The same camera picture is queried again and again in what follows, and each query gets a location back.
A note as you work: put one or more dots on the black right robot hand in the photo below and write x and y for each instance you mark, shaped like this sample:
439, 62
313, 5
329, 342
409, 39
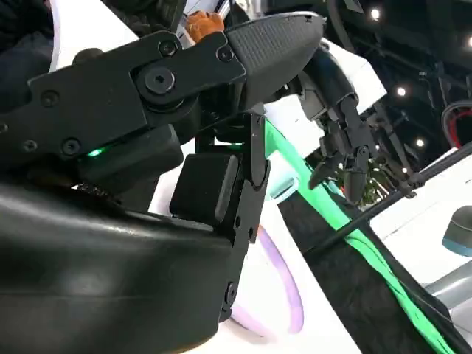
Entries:
92, 265

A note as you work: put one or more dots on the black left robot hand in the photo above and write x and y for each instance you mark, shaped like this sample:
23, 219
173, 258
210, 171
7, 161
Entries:
337, 81

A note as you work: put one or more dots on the small orange white bread roll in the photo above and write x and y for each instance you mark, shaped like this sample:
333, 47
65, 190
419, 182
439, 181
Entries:
203, 24

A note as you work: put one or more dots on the pale green mug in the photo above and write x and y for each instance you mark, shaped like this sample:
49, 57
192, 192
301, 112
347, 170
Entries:
284, 188

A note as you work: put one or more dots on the black metal rod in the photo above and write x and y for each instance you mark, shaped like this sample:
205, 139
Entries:
368, 217

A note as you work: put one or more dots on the white workshop desk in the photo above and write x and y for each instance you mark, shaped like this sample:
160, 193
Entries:
413, 236

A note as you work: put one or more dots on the grey blue round object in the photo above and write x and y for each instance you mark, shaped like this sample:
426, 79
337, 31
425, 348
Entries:
459, 232

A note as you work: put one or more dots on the lilac plate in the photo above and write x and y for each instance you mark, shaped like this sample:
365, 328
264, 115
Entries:
291, 295

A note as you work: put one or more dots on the black curtain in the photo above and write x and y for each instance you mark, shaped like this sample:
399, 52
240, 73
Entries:
350, 295

